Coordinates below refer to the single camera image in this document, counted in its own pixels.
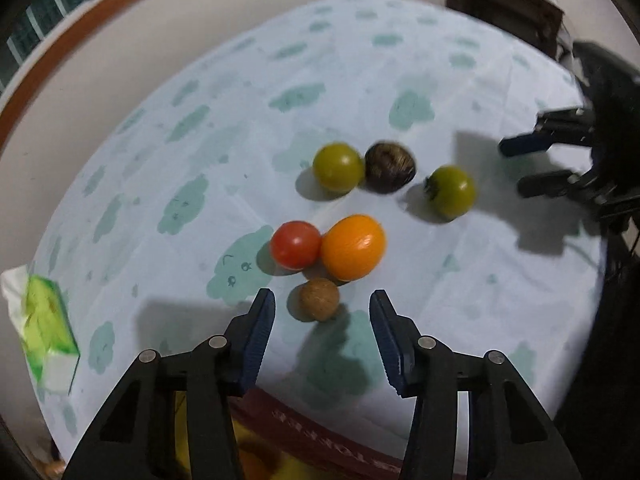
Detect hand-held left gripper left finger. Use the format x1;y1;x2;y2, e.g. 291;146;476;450
60;287;277;480

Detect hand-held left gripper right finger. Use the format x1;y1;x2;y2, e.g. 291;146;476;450
369;289;583;480

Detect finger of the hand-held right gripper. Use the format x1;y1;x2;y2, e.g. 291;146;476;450
499;106;596;158
516;167;632;221

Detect small brown round fruit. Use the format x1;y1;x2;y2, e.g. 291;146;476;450
299;278;341;322

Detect green tomato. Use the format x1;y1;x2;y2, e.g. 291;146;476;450
312;142;366;195
424;165;477;220

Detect smooth oval orange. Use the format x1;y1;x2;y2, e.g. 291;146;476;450
320;214;388;282

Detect red tomato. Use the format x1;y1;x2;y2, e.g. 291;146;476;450
270;220;322;270

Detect red tin tray gold inside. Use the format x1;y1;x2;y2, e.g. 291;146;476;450
170;387;471;480

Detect dark wrinkled passion fruit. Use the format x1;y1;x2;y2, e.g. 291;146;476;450
364;142;417;195

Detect dark wooden cabinet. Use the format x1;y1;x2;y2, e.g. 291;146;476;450
445;0;566;58

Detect green tissue box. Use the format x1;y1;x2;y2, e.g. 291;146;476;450
0;266;81;395

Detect white tablecloth green cloud print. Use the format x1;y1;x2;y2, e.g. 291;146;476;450
30;0;608;461

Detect large wooden framed barred window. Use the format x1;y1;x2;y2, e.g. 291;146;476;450
0;0;241;151

